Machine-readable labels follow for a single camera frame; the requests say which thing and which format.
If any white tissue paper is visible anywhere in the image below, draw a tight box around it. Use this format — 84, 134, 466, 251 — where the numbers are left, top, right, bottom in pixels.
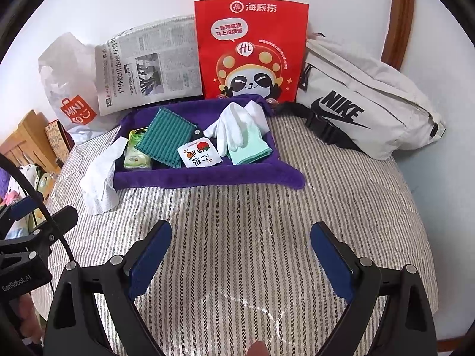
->
80, 136, 129, 216

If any white waist bag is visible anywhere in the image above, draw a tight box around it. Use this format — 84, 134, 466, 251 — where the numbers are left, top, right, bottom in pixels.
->
276, 33, 448, 161

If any folded newspaper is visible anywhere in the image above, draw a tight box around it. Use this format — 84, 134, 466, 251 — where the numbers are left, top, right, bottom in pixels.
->
94, 15, 204, 116

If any teal striped cloth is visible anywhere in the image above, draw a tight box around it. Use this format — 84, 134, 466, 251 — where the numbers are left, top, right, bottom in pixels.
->
134, 107, 197, 168

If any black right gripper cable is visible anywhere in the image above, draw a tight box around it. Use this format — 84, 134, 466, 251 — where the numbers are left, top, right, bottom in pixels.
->
0, 152, 75, 264

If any white plastic shopping bag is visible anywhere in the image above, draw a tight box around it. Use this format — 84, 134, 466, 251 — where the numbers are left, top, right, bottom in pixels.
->
37, 31, 123, 145

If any white printed sachet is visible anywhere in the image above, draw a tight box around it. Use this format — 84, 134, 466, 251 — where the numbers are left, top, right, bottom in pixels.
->
177, 137, 223, 169

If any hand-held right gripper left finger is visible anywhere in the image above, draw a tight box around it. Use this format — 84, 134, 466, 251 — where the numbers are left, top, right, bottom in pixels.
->
44, 220, 172, 356

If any wooden bedside furniture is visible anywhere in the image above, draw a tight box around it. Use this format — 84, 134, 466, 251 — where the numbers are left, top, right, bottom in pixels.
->
0, 109, 62, 179

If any floral bedding cloth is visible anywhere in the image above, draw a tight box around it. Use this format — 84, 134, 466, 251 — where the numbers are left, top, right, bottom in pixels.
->
0, 163, 56, 241

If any purple towel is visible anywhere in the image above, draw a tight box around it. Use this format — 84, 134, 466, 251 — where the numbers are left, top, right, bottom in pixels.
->
112, 94, 307, 190

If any red paper bag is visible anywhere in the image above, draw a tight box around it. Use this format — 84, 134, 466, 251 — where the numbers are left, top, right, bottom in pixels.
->
194, 0, 310, 104

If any person's left hand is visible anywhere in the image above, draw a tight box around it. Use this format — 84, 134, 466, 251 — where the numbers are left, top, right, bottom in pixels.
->
15, 292, 42, 342

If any light green tissue pack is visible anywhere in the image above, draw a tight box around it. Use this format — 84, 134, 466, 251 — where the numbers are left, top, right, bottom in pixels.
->
123, 128, 153, 170

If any white glove mint cuff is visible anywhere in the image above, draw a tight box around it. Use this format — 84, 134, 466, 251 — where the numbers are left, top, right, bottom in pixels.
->
203, 103, 273, 165

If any striped bed blanket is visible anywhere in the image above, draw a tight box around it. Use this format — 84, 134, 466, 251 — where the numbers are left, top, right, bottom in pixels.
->
31, 113, 440, 356

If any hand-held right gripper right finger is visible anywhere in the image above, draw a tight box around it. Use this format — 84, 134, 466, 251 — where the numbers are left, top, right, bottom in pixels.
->
310, 222, 438, 356

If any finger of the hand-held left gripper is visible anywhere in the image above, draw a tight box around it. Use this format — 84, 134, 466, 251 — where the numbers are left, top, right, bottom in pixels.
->
20, 206, 79, 255
0, 195, 37, 231

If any brown patterned book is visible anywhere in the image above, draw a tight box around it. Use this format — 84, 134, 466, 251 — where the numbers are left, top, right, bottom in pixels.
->
45, 119, 73, 152

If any wooden headboard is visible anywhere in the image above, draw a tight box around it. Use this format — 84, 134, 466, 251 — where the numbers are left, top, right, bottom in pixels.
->
382, 0, 416, 72

